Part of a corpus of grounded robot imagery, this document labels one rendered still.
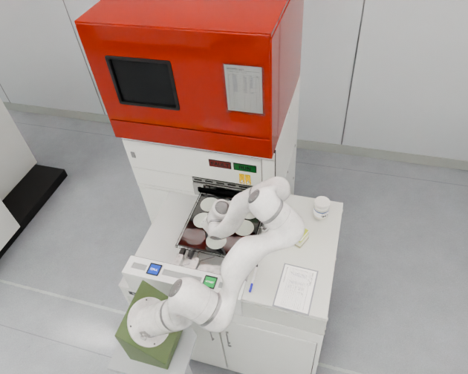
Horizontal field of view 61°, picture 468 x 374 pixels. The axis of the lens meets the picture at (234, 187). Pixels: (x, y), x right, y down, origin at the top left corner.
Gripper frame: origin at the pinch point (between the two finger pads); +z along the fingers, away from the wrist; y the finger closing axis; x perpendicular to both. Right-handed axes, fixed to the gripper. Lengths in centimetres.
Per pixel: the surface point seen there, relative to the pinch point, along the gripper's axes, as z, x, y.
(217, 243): -0.7, -0.6, 6.6
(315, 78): 43, 169, -48
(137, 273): -1.7, -38.1, -5.6
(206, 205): 8.5, 12.5, -13.1
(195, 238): 3.7, -6.1, -2.6
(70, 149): 184, 19, -177
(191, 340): -3, -39, 31
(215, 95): -52, 23, -35
